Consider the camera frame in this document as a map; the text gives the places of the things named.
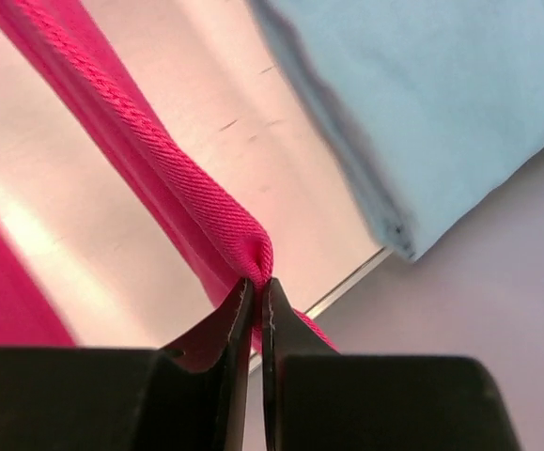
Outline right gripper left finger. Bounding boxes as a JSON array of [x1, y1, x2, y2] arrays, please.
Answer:
[[0, 279, 254, 450]]

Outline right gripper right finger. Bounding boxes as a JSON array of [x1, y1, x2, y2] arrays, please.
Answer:
[[262, 278, 521, 451]]

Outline pink trousers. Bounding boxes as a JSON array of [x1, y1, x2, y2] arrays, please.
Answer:
[[0, 0, 341, 356]]

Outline folded light blue trousers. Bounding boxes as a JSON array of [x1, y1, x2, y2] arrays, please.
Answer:
[[250, 1, 544, 261]]

